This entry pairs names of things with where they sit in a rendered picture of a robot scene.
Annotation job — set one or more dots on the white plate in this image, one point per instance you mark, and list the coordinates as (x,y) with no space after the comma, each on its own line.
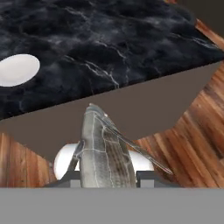
(16,70)

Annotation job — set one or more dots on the grey fish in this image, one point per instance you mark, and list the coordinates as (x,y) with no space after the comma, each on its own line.
(100,151)

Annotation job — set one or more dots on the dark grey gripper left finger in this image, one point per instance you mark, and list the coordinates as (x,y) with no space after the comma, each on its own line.
(71,180)

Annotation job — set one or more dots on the white round object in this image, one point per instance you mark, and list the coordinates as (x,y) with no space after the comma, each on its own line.
(62,160)

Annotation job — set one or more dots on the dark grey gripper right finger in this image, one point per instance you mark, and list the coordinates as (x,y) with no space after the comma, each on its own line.
(145,180)

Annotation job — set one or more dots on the brown counter cabinet front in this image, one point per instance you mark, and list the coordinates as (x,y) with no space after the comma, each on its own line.
(145,108)

